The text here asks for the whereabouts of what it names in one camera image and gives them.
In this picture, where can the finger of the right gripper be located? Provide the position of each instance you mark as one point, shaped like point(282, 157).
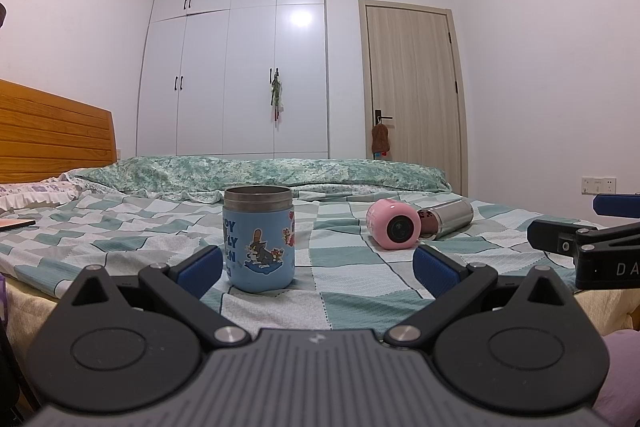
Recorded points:
point(555, 237)
point(617, 205)

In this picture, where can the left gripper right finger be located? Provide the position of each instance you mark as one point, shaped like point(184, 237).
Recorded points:
point(508, 344)

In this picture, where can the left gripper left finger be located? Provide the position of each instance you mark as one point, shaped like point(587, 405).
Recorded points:
point(119, 343)

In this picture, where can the pink cup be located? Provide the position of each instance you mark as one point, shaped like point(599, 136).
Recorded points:
point(392, 224)

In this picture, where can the stainless steel cylinder cup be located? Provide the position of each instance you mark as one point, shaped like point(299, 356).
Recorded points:
point(445, 218)

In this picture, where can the blue cartoon cup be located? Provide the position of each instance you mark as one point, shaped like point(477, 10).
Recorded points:
point(259, 237)

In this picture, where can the purple patterned pillow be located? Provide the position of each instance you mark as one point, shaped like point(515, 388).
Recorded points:
point(18, 196)

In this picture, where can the flat tablet on bed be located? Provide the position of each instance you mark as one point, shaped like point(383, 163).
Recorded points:
point(12, 224)

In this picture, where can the green floral quilt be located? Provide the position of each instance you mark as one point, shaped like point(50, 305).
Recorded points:
point(204, 178)

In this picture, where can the checkered green bed sheet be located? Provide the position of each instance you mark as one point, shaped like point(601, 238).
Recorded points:
point(343, 279)

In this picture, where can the brown plush toy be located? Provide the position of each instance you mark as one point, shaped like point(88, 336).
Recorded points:
point(380, 142)

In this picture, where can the wooden door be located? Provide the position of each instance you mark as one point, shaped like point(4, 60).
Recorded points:
point(412, 71)

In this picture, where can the wooden headboard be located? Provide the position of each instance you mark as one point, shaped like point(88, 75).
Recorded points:
point(44, 135)

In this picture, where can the green hanging ornament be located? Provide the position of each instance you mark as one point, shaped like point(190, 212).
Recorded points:
point(275, 96)

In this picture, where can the white wardrobe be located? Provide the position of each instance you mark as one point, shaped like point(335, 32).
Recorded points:
point(205, 80)

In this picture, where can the white wall socket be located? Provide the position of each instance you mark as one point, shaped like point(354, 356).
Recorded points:
point(595, 185)

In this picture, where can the black door handle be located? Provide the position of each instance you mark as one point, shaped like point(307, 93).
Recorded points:
point(379, 117)

